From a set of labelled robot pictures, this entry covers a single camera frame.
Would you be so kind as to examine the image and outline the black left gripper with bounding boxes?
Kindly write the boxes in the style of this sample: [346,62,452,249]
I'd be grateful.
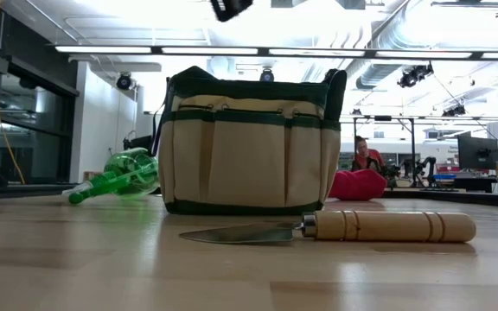
[209,0,254,23]

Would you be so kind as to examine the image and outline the beige green canvas gardening bag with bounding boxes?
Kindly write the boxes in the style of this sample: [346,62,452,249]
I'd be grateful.
[151,65,348,216]

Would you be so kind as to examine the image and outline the green plastic spray bottle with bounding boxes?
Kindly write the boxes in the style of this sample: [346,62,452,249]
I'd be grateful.
[61,147,163,206]

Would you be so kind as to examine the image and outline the red gardening glove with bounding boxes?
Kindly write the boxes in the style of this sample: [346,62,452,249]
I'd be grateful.
[327,168,388,202]

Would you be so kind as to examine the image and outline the wide trowel wooden handle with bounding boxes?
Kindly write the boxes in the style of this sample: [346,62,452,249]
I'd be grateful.
[179,210,477,246]

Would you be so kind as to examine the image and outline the overhead LED light bar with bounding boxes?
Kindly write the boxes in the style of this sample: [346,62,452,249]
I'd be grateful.
[54,45,498,60]

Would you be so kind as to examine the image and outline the black computer monitor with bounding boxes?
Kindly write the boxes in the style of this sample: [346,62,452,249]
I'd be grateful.
[456,131,498,171]
[122,134,154,152]

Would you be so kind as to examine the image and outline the person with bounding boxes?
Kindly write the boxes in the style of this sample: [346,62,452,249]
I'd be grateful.
[351,135,386,173]

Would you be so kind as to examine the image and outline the black background desk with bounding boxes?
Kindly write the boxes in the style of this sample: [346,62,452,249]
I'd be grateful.
[451,175,498,194]

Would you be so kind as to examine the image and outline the black metal stand frame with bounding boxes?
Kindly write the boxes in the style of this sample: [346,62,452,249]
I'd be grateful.
[352,114,417,187]

